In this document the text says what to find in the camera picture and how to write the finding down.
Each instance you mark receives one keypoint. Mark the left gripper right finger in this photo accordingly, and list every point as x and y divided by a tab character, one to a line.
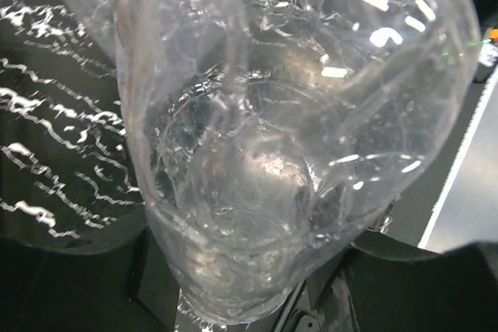
380	284

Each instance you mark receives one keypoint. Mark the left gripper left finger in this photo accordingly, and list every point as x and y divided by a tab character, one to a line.
113	279

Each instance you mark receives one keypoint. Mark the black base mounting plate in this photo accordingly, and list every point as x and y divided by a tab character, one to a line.
454	202

